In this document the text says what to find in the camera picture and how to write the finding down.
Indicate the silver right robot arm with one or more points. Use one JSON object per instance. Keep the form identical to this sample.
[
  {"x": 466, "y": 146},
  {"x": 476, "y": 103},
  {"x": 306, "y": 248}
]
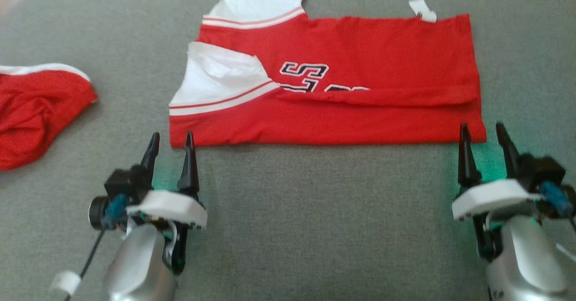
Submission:
[{"x": 526, "y": 256}]

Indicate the red basketball shorts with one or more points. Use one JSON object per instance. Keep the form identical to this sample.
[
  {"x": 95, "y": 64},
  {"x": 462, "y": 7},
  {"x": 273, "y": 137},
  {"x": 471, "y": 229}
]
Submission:
[{"x": 31, "y": 112}]

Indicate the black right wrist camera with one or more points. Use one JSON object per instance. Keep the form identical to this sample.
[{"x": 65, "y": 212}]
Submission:
[{"x": 542, "y": 170}]

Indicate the red white basketball jersey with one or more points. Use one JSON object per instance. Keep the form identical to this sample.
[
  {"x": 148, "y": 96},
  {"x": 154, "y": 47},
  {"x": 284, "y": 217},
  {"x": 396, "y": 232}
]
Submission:
[{"x": 382, "y": 53}]

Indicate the large grey sofa seat cushion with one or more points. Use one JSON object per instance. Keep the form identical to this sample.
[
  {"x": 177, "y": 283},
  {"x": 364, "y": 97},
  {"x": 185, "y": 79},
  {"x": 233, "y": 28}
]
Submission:
[{"x": 288, "y": 224}]

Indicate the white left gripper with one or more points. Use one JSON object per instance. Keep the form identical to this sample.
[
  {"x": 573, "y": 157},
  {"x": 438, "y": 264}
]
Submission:
[{"x": 171, "y": 204}]

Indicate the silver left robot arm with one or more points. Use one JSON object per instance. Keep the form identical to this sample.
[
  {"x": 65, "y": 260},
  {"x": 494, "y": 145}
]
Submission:
[{"x": 135, "y": 265}]

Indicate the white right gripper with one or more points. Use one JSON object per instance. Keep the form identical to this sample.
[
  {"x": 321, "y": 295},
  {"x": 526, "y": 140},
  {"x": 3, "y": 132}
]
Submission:
[{"x": 486, "y": 197}]

